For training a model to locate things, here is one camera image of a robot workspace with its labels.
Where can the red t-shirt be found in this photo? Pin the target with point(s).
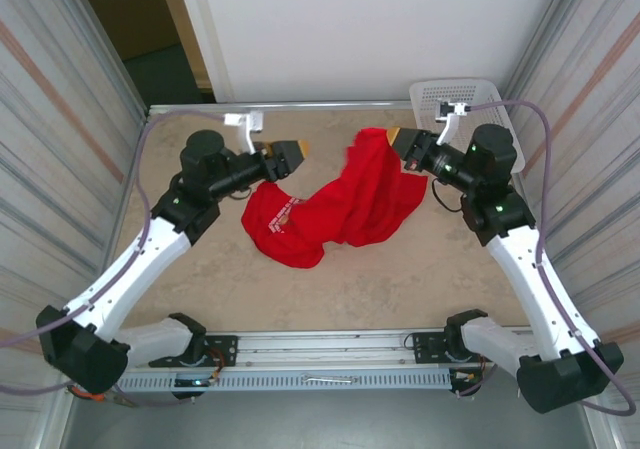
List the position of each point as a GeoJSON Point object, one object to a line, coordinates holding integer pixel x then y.
{"type": "Point", "coordinates": [365, 194]}

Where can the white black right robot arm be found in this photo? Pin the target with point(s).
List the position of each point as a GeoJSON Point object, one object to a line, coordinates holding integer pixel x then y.
{"type": "Point", "coordinates": [530, 279]}

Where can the white plastic basket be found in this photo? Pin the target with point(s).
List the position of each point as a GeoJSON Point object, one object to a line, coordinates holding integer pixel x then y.
{"type": "Point", "coordinates": [430, 94]}

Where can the small circuit board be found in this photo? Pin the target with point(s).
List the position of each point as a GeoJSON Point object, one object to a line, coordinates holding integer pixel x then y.
{"type": "Point", "coordinates": [195, 382]}
{"type": "Point", "coordinates": [465, 378]}

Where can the small metal wrench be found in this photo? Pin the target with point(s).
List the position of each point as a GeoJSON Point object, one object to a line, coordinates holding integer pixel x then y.
{"type": "Point", "coordinates": [330, 379]}

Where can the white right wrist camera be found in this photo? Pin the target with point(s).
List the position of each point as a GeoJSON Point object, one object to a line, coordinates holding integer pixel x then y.
{"type": "Point", "coordinates": [450, 109]}

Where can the wooden door frame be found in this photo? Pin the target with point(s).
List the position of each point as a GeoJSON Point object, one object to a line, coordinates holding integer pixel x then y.
{"type": "Point", "coordinates": [185, 34]}

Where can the aluminium enclosure post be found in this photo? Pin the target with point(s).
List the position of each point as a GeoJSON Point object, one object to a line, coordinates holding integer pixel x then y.
{"type": "Point", "coordinates": [50, 424]}
{"type": "Point", "coordinates": [605, 429]}
{"type": "Point", "coordinates": [110, 44]}

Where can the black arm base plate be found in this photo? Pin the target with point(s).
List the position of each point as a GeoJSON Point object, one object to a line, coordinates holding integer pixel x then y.
{"type": "Point", "coordinates": [425, 346]}
{"type": "Point", "coordinates": [225, 349]}

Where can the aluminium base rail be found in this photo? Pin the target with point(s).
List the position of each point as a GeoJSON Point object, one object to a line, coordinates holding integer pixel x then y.
{"type": "Point", "coordinates": [325, 344]}

